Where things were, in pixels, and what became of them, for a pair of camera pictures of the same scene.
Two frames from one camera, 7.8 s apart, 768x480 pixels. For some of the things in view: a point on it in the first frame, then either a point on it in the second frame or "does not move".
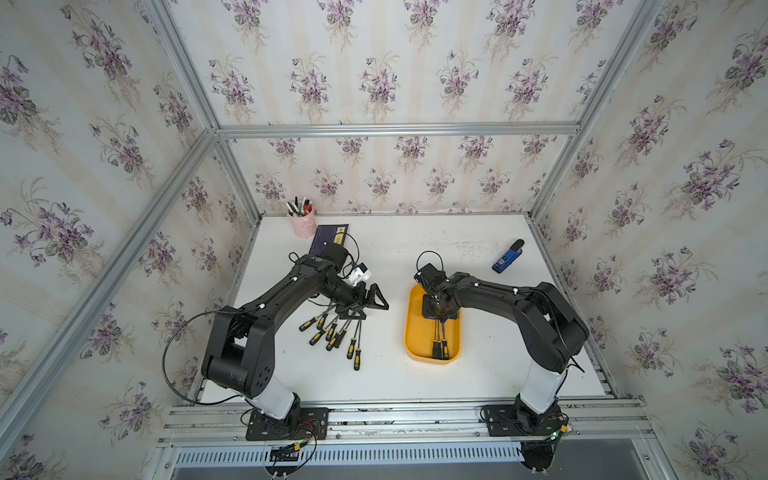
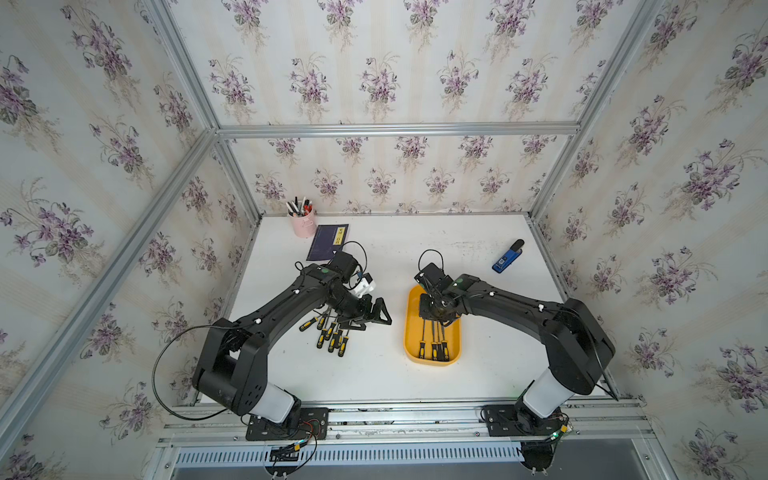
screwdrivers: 445,344 does not move
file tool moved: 440,344 does not move
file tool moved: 435,342 does not move
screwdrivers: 357,353 to 422,343
